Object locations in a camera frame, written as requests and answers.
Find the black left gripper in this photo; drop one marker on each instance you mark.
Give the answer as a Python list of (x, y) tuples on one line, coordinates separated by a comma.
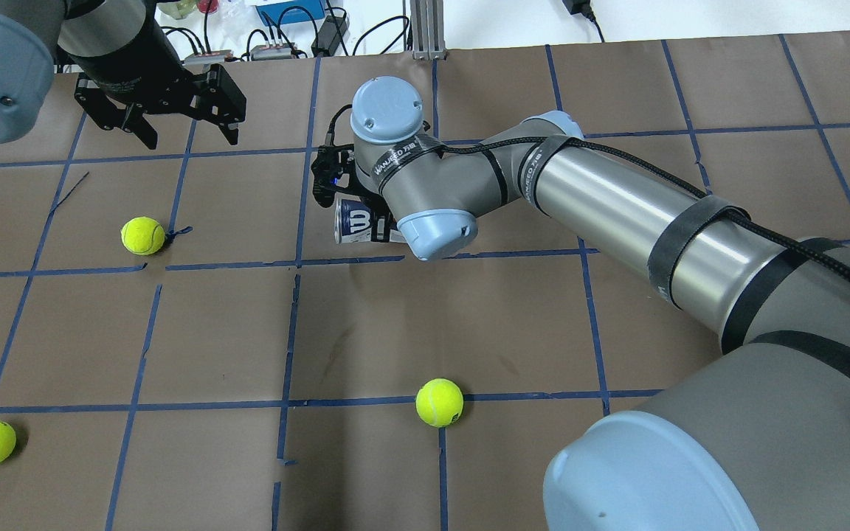
[(124, 65)]

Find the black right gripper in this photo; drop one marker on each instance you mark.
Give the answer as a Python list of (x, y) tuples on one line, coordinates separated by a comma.
[(378, 228)]

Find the white blue tennis ball can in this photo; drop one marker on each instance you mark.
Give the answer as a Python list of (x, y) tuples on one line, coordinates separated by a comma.
[(355, 222)]

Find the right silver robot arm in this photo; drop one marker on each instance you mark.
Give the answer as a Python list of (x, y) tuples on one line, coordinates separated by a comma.
[(757, 440)]

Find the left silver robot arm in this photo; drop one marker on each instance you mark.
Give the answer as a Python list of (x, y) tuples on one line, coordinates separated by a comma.
[(128, 69)]

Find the tennis ball far left front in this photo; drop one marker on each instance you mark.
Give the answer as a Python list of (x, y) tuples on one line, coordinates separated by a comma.
[(143, 236)]

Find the tennis ball table centre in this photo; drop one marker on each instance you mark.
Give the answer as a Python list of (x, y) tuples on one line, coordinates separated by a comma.
[(439, 403)]

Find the black power adapter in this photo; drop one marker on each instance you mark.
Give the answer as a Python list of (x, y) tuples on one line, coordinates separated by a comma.
[(331, 36)]

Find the blue white box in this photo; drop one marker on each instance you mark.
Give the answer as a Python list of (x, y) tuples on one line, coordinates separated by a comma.
[(289, 12)]

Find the aluminium frame post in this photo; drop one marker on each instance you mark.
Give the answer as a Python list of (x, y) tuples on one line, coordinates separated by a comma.
[(427, 28)]

